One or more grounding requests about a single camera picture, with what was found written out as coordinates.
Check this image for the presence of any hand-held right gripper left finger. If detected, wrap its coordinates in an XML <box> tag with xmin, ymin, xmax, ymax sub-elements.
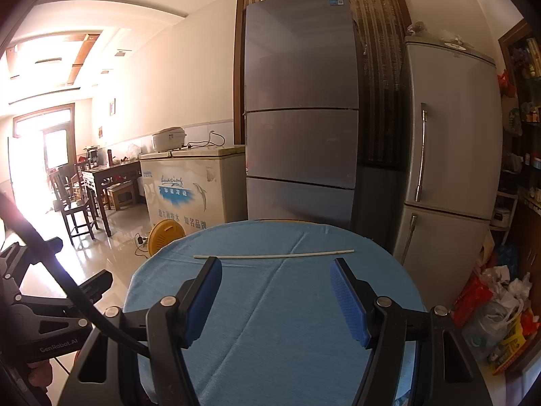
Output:
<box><xmin>68</xmin><ymin>256</ymin><xmax>223</xmax><ymax>406</ymax></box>

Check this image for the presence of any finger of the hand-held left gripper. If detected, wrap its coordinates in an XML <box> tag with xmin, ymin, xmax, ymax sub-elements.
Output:
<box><xmin>74</xmin><ymin>269</ymin><xmax>114</xmax><ymax>306</ymax></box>
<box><xmin>0</xmin><ymin>237</ymin><xmax>64</xmax><ymax>280</ymax></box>

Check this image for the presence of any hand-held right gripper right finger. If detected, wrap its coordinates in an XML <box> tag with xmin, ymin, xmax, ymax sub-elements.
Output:
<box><xmin>330</xmin><ymin>257</ymin><xmax>493</xmax><ymax>406</ymax></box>

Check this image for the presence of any person's left hand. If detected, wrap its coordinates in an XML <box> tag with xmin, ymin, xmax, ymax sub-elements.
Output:
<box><xmin>26</xmin><ymin>357</ymin><xmax>55</xmax><ymax>390</ymax></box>

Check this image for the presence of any dark wooden chair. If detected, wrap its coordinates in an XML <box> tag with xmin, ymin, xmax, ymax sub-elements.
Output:
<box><xmin>51</xmin><ymin>165</ymin><xmax>102</xmax><ymax>246</ymax></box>

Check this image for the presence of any yellow floor fan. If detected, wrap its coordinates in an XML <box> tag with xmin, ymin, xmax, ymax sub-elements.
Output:
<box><xmin>149</xmin><ymin>219</ymin><xmax>187</xmax><ymax>258</ymax></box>

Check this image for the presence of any blue tablecloth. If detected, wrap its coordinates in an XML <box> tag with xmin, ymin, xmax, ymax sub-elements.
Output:
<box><xmin>122</xmin><ymin>220</ymin><xmax>427</xmax><ymax>406</ymax></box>

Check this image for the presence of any thin wooden stick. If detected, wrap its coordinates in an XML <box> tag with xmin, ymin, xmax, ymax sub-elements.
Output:
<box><xmin>193</xmin><ymin>249</ymin><xmax>355</xmax><ymax>260</ymax></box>

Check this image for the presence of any wooden stool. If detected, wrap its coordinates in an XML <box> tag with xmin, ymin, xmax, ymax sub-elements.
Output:
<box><xmin>107</xmin><ymin>181</ymin><xmax>138</xmax><ymax>211</ymax></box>

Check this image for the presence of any dark wooden dining table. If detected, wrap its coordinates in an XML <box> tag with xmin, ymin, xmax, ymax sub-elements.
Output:
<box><xmin>82</xmin><ymin>161</ymin><xmax>142</xmax><ymax>238</ymax></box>

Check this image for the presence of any white chest freezer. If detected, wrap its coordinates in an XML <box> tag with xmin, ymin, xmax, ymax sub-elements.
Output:
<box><xmin>139</xmin><ymin>144</ymin><xmax>248</xmax><ymax>231</ymax></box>

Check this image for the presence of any pile of plastic bags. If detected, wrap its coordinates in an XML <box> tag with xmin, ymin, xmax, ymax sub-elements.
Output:
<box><xmin>452</xmin><ymin>243</ymin><xmax>541</xmax><ymax>375</ymax></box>

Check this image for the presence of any white rice cooker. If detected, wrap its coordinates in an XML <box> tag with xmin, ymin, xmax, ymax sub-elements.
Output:
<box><xmin>151</xmin><ymin>127</ymin><xmax>185</xmax><ymax>153</ymax></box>

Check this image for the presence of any white storage rack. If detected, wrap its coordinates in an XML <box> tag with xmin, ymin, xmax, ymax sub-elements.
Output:
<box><xmin>490</xmin><ymin>190</ymin><xmax>520</xmax><ymax>246</ymax></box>

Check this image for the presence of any silver two-door fridge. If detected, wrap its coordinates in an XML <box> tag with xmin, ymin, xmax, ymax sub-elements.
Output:
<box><xmin>393</xmin><ymin>36</ymin><xmax>503</xmax><ymax>282</ymax></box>

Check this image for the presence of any grey three-door fridge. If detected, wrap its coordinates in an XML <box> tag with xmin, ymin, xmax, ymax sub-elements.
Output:
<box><xmin>244</xmin><ymin>0</ymin><xmax>360</xmax><ymax>229</ymax></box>

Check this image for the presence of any wooden shelf cabinet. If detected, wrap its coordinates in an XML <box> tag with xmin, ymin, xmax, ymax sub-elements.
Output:
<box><xmin>496</xmin><ymin>19</ymin><xmax>541</xmax><ymax>238</ymax></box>

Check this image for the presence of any clear crumpled bag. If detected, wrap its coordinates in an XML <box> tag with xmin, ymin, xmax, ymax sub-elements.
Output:
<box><xmin>437</xmin><ymin>29</ymin><xmax>468</xmax><ymax>45</ymax></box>

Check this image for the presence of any black cable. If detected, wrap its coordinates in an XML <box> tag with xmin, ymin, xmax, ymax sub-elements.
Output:
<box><xmin>0</xmin><ymin>192</ymin><xmax>150</xmax><ymax>360</ymax></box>

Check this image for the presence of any wooden entrance door frame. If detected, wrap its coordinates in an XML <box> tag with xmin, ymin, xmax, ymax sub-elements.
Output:
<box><xmin>12</xmin><ymin>102</ymin><xmax>77</xmax><ymax>178</ymax></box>

